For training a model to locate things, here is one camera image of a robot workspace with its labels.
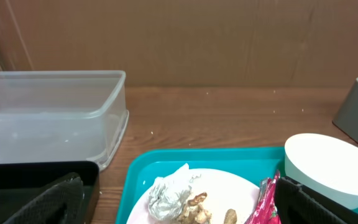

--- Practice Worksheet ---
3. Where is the clear plastic bin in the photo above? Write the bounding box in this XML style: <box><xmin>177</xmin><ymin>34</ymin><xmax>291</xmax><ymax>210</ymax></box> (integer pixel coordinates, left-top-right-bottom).
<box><xmin>0</xmin><ymin>70</ymin><xmax>129</xmax><ymax>169</ymax></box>

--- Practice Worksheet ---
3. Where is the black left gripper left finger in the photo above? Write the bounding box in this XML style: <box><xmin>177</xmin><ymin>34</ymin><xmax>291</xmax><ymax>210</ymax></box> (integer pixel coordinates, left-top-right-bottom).
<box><xmin>3</xmin><ymin>172</ymin><xmax>85</xmax><ymax>224</ymax></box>

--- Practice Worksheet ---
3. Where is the red snack wrapper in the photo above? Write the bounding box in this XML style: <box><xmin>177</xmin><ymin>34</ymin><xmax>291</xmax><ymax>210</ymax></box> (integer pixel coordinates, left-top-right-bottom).
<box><xmin>245</xmin><ymin>170</ymin><xmax>281</xmax><ymax>224</ymax></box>

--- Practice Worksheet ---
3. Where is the teal serving tray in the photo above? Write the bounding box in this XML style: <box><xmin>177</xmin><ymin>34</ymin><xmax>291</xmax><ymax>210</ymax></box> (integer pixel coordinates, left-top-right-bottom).
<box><xmin>116</xmin><ymin>147</ymin><xmax>285</xmax><ymax>224</ymax></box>

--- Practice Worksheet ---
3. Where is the foil ball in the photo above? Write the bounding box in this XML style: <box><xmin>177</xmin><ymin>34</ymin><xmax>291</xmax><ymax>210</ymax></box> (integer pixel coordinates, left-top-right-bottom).
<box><xmin>148</xmin><ymin>163</ymin><xmax>201</xmax><ymax>222</ymax></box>

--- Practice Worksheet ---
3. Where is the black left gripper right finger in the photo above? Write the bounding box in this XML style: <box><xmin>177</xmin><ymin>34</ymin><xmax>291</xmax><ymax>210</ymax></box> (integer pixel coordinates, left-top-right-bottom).
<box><xmin>274</xmin><ymin>177</ymin><xmax>358</xmax><ymax>224</ymax></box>

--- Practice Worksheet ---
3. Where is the peanut shells and rice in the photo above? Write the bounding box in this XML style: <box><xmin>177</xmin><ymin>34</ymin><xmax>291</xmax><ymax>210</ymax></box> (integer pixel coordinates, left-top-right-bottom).
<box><xmin>175</xmin><ymin>192</ymin><xmax>237</xmax><ymax>224</ymax></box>

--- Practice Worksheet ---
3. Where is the black tray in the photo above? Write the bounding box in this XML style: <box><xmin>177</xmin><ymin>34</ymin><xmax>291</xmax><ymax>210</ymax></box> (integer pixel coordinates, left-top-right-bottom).
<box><xmin>0</xmin><ymin>161</ymin><xmax>99</xmax><ymax>223</ymax></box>

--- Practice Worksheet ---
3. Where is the pink plate with food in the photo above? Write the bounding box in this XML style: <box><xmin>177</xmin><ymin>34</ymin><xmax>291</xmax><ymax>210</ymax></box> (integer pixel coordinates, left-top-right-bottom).
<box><xmin>126</xmin><ymin>168</ymin><xmax>260</xmax><ymax>224</ymax></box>

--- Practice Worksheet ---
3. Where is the white bowl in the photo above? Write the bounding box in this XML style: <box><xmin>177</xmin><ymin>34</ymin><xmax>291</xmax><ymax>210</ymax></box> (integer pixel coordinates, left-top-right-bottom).
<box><xmin>285</xmin><ymin>133</ymin><xmax>358</xmax><ymax>210</ymax></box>

